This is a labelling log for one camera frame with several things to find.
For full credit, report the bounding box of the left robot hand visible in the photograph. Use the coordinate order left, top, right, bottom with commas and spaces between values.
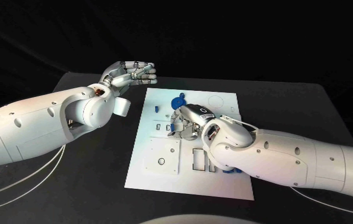
99, 61, 158, 95

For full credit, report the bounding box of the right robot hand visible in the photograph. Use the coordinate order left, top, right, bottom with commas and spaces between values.
166, 104, 222, 141

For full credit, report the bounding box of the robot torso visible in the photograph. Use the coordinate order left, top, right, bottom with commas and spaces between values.
138, 214, 261, 224

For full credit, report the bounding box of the white task board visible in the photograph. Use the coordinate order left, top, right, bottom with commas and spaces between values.
124, 87, 255, 201

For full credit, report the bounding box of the white cable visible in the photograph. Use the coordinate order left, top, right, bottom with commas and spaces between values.
0, 147, 60, 192
0, 144, 66, 208
290, 186, 353, 213

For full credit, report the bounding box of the blue gear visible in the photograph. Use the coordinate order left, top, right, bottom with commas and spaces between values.
170, 92, 189, 111

